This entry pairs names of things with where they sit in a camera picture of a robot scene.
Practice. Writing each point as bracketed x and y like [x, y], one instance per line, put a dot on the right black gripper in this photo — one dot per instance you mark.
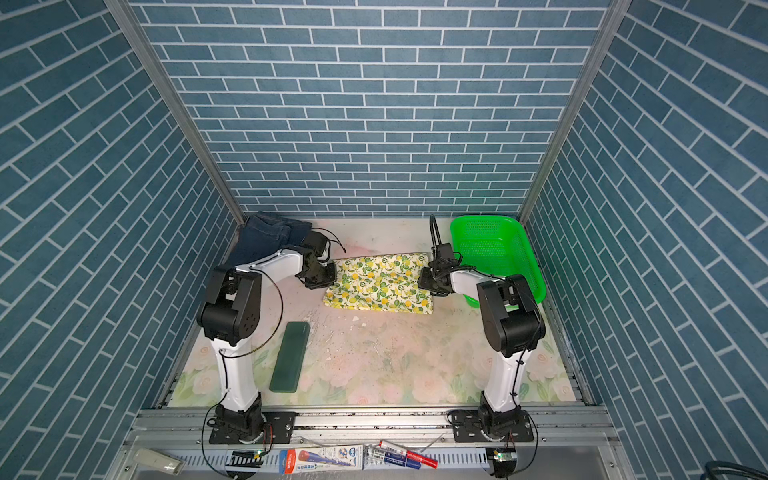
[423, 280]

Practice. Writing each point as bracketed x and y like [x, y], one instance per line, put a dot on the marker package box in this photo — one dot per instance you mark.
[315, 459]

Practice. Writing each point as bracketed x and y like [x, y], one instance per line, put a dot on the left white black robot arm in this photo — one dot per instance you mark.
[230, 316]

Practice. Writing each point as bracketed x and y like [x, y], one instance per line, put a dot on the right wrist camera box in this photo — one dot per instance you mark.
[443, 254]

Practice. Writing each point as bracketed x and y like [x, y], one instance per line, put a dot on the blue marker pen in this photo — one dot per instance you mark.
[395, 459]

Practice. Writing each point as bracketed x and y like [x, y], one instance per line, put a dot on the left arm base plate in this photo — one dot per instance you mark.
[266, 428]

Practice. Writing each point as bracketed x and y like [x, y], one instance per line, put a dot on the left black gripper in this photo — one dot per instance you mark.
[330, 279]

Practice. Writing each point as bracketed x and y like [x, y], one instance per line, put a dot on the aluminium front rail frame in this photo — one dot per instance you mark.
[572, 441]

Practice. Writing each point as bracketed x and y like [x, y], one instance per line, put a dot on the grey white small device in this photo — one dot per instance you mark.
[158, 461]

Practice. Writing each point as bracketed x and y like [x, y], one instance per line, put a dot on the dark blue denim skirt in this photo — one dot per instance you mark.
[264, 234]

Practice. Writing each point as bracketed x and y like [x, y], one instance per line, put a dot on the dark green rectangular board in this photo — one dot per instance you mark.
[288, 366]

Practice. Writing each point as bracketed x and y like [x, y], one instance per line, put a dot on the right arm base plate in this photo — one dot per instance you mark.
[474, 426]

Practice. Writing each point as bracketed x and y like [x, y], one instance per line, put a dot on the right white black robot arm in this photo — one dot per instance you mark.
[513, 327]

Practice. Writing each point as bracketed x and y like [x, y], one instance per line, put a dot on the yellow floral skirt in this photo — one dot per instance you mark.
[386, 283]

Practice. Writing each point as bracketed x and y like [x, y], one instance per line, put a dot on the green plastic basket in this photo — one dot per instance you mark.
[498, 246]

